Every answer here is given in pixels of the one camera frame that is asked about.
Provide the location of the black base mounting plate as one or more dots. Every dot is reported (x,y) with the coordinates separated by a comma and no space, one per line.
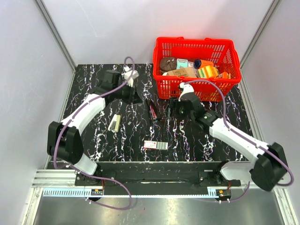
(154,179)

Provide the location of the brown round bun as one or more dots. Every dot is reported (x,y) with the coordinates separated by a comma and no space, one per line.
(168,64)

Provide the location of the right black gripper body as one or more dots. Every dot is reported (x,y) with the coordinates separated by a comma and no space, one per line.
(179,112)

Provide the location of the yellow green striped box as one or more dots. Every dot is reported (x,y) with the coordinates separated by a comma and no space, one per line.
(208,72)

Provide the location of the red white staples box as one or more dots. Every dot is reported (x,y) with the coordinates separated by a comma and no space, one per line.
(155,145)

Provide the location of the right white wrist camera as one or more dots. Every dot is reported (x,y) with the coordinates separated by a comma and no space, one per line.
(186,88)

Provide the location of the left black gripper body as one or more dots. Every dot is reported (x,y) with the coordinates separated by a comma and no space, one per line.
(127,93)

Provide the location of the teal white small box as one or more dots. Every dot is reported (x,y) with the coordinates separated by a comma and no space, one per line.
(182,63)

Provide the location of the red plastic basket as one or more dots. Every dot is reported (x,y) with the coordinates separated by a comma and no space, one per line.
(220,51)

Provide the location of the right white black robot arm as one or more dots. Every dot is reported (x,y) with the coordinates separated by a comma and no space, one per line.
(266,164)

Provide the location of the black marble pattern mat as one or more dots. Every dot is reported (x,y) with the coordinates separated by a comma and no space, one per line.
(184,142)

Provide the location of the beige stapler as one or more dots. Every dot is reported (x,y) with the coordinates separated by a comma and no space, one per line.
(115,123)

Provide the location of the orange bottle blue cap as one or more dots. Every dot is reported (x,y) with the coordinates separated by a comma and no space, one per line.
(198,63)

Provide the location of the orange packet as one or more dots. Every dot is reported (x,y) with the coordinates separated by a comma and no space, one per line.
(224,75)

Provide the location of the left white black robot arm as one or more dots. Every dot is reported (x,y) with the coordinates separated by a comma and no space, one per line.
(64,138)

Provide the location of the brown cardboard box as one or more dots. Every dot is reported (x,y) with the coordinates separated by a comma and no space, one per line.
(182,72)

